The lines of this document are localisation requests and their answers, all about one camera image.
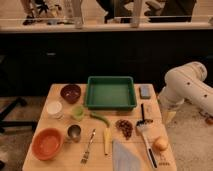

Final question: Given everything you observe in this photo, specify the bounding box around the green plastic tray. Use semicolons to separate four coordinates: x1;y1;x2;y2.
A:
84;76;137;110

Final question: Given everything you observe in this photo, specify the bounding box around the light blue towel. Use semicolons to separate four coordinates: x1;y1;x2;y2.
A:
112;140;141;171

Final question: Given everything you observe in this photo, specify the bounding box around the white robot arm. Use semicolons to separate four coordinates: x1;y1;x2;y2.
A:
158;61;213;124

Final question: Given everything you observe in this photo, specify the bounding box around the black handled spatula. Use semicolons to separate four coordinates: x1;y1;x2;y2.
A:
136;103;153;126

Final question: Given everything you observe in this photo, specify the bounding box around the light green cup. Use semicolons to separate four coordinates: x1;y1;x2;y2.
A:
72;106;85;121

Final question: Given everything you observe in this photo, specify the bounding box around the white paper cup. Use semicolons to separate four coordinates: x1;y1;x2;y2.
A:
46;101;63;119

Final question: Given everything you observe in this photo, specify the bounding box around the dark red bowl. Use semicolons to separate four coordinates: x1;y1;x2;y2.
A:
60;84;81;104

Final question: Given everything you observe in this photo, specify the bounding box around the blue sponge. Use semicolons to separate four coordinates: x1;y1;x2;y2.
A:
139;84;151;99

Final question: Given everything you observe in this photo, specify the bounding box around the small metal cup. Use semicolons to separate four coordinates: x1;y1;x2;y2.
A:
67;125;81;142

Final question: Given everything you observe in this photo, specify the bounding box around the silver fork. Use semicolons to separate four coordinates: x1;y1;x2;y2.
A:
81;129;96;164

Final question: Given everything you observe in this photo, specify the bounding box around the orange plastic bowl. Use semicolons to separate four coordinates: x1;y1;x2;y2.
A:
31;128;64;161

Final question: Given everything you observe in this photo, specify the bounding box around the black office chair base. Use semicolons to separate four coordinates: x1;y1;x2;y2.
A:
0;97;37;133

